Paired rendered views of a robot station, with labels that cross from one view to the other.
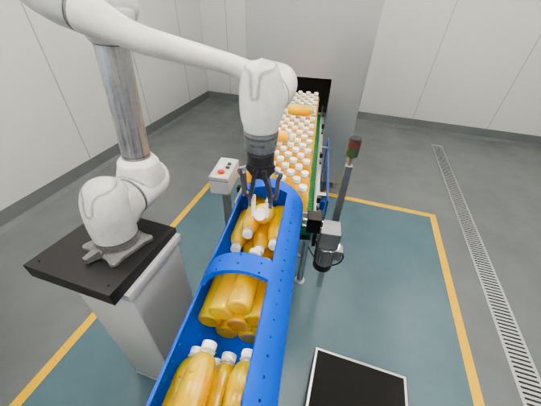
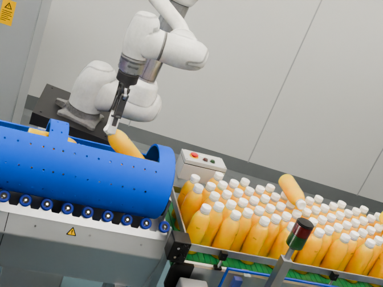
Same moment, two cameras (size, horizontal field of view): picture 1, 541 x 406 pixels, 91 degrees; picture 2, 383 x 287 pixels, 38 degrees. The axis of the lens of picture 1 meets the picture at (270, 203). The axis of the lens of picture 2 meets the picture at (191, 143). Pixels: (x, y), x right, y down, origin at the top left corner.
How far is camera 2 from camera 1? 1.74 m
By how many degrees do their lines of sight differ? 54
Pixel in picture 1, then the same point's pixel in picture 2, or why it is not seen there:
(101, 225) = (76, 83)
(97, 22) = not seen: outside the picture
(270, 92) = (133, 25)
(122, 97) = not seen: hidden behind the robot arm
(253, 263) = (60, 127)
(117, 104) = not seen: hidden behind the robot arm
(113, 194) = (96, 72)
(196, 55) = (162, 9)
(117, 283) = (43, 115)
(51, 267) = (48, 92)
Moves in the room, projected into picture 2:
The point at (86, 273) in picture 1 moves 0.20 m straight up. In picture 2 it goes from (48, 103) to (58, 64)
